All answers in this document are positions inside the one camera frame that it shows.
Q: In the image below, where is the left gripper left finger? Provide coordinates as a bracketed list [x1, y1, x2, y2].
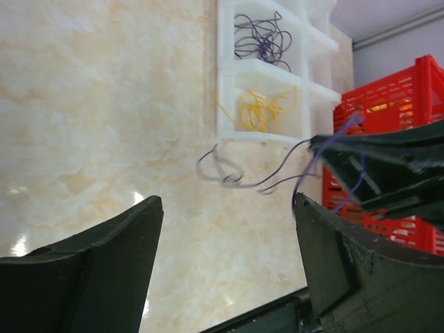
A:
[1, 196, 164, 332]

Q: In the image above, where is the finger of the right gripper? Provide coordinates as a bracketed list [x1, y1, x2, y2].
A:
[322, 152, 443, 232]
[309, 120, 443, 173]

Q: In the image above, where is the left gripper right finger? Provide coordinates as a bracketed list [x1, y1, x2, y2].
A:
[293, 193, 443, 332]

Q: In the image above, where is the yellow cable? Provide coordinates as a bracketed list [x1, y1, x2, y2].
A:
[215, 86, 300, 133]

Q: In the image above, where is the red plastic basket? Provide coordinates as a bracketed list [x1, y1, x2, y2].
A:
[321, 54, 444, 257]

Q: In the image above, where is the clear plastic compartment tray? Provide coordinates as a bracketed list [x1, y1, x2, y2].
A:
[217, 1, 341, 144]

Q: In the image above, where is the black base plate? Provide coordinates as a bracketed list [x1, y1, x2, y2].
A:
[202, 287, 311, 333]

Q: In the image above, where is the right corner aluminium post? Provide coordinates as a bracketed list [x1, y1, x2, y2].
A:
[352, 4, 443, 51]

